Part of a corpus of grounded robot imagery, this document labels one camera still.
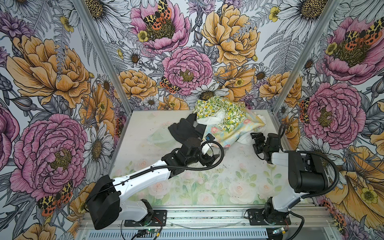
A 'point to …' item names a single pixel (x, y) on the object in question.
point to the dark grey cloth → (185, 128)
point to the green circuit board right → (278, 231)
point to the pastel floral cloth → (215, 134)
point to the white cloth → (213, 120)
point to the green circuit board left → (152, 230)
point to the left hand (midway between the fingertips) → (210, 152)
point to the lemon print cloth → (235, 111)
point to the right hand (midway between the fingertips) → (250, 140)
